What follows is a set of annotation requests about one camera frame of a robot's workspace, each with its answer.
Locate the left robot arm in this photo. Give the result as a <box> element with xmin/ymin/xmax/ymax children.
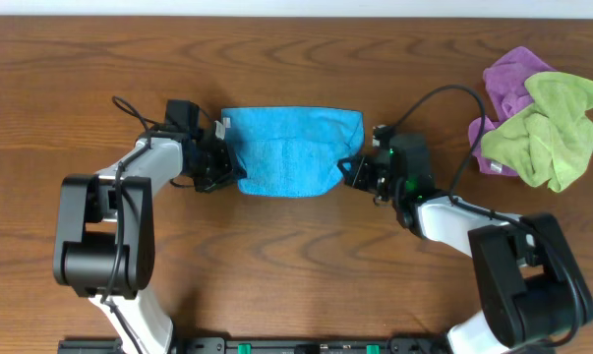
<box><xmin>53</xmin><ymin>96</ymin><xmax>245</xmax><ymax>354</ymax></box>

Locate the green cloth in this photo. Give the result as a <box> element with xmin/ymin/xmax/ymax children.
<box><xmin>481</xmin><ymin>72</ymin><xmax>593</xmax><ymax>193</ymax></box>

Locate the blue cloth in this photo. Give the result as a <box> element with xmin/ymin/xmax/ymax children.
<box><xmin>221</xmin><ymin>106</ymin><xmax>365</xmax><ymax>198</ymax></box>

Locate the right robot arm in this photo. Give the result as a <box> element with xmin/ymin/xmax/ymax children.
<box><xmin>337</xmin><ymin>134</ymin><xmax>593</xmax><ymax>353</ymax></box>

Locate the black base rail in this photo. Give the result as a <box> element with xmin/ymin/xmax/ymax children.
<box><xmin>56</xmin><ymin>335</ymin><xmax>452</xmax><ymax>354</ymax></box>

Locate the purple cloth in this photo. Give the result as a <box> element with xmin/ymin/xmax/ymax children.
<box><xmin>467</xmin><ymin>45</ymin><xmax>557</xmax><ymax>178</ymax></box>

